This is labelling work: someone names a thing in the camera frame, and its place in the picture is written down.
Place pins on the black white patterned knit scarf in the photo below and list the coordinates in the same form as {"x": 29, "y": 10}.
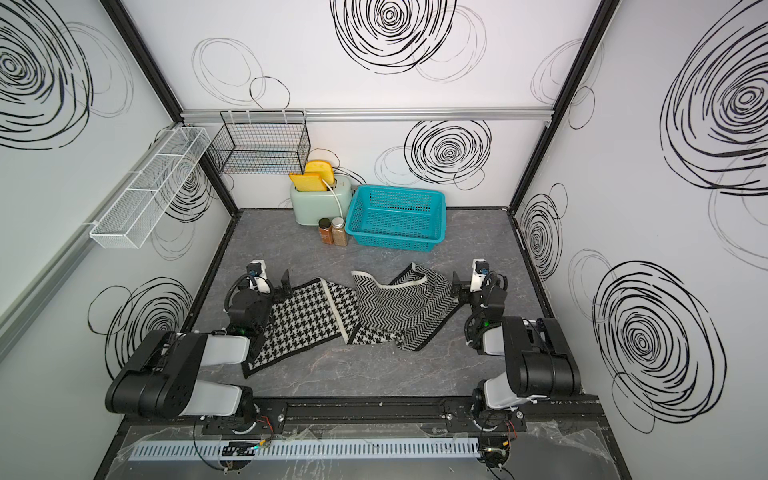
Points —
{"x": 407, "y": 312}

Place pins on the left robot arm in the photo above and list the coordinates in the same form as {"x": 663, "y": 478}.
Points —
{"x": 161, "y": 378}

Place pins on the yellow toast slice back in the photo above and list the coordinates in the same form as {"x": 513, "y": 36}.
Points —
{"x": 322, "y": 168}

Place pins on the dark brown spice jar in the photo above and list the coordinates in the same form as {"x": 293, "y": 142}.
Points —
{"x": 325, "y": 231}

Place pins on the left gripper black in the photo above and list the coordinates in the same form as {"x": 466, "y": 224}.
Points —
{"x": 285, "y": 286}

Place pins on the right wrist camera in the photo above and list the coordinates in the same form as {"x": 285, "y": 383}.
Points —
{"x": 480, "y": 270}

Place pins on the yellow toast slice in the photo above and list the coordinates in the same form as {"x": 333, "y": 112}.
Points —
{"x": 322, "y": 168}
{"x": 308, "y": 182}

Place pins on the white slotted cable duct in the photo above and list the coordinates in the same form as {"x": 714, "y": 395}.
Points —
{"x": 307, "y": 449}

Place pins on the mint green toaster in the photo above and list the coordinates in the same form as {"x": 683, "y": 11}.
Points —
{"x": 310, "y": 207}

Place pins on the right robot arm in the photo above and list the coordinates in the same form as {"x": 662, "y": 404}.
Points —
{"x": 538, "y": 361}

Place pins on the light brown spice jar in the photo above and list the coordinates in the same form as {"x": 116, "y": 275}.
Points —
{"x": 339, "y": 233}

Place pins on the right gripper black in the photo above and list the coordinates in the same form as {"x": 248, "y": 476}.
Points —
{"x": 464, "y": 287}

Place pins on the white wire wall shelf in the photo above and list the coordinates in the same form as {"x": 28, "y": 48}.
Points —
{"x": 170, "y": 184}

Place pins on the yellow toast slice front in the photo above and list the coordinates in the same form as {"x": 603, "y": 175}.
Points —
{"x": 308, "y": 182}

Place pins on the teal plastic basket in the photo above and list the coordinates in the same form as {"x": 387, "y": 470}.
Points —
{"x": 397, "y": 218}

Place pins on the black wire wall basket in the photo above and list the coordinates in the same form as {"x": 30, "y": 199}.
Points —
{"x": 265, "y": 142}

